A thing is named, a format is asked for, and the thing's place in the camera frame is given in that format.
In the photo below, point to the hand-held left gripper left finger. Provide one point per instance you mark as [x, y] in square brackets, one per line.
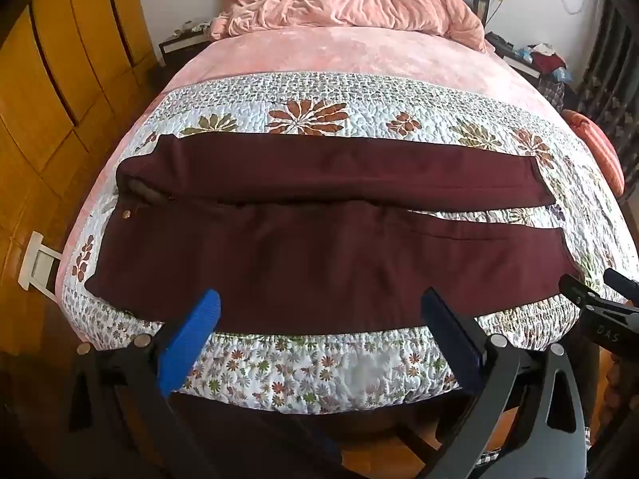
[192, 334]

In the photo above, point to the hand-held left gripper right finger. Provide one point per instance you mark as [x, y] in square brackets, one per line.
[452, 342]

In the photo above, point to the patterned dark curtain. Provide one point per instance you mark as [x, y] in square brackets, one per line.
[606, 60]

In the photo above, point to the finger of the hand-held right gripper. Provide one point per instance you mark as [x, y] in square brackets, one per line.
[594, 309]
[621, 282]

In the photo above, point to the wooden wardrobe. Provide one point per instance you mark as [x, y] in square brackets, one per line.
[60, 110]

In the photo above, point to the white stool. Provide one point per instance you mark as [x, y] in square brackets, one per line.
[40, 269]

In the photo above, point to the floral quilted bedspread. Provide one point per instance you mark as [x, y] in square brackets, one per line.
[309, 359]

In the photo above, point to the maroon pants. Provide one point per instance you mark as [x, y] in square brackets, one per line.
[319, 239]

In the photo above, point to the orange cushion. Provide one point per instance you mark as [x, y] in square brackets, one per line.
[596, 149]

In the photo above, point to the dark nightstand with clothes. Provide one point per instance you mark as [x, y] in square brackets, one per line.
[529, 57]

